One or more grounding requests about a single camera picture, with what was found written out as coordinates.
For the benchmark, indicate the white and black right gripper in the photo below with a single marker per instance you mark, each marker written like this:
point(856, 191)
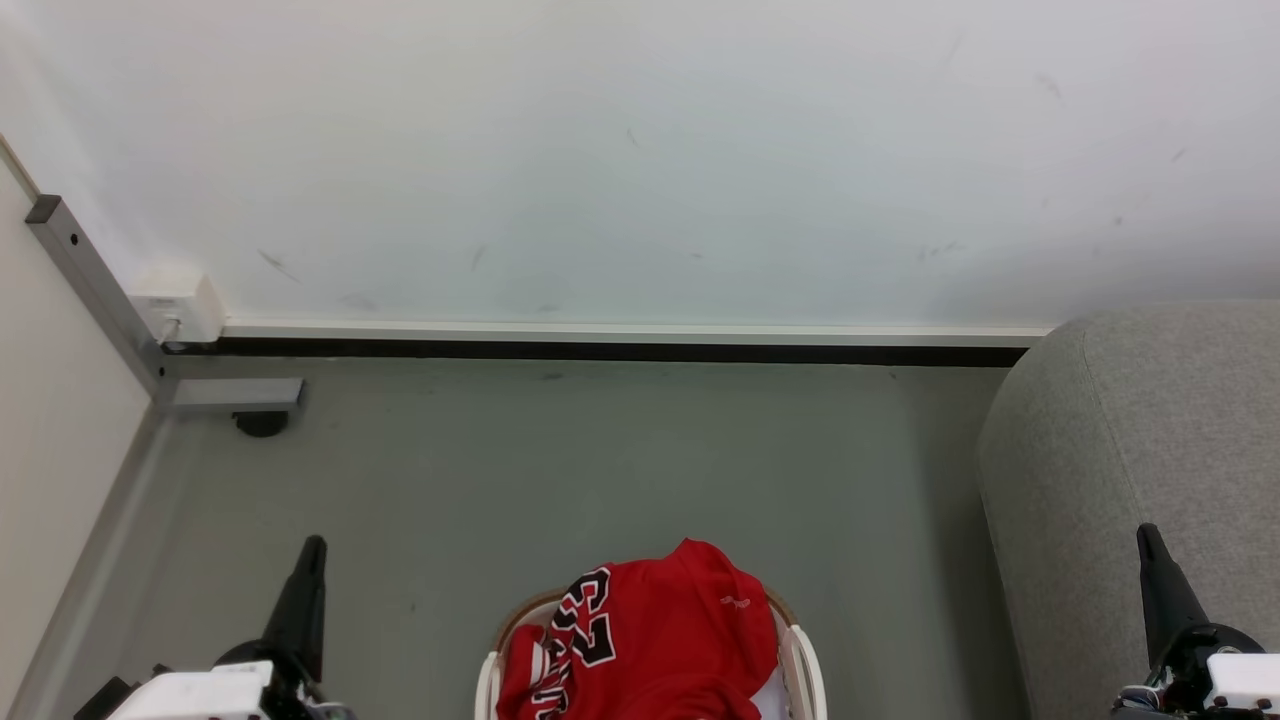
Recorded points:
point(1225, 675)

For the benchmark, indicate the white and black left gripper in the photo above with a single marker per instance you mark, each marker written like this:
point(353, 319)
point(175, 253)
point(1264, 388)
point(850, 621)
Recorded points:
point(200, 692)

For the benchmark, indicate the grey fabric sofa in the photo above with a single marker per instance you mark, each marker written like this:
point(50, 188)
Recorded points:
point(1130, 500)

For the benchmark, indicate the beige partition panel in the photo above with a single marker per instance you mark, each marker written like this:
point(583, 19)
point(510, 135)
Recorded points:
point(50, 450)

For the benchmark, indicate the red basketball jersey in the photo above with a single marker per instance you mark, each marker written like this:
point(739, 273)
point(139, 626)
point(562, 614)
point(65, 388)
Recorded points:
point(640, 640)

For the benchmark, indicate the white laundry basket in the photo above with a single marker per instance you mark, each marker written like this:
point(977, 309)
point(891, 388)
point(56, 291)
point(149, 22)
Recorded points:
point(800, 670)

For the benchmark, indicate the white and black baseboard strip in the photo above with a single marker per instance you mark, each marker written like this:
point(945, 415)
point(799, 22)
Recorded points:
point(620, 342)

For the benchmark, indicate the black round frame foot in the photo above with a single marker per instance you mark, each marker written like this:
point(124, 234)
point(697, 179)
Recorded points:
point(262, 424)

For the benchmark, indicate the white wall socket box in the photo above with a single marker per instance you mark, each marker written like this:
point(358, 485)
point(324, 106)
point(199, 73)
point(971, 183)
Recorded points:
point(180, 305)

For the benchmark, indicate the grey metal frame post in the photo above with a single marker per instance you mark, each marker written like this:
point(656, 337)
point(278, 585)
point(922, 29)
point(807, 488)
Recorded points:
point(110, 300)

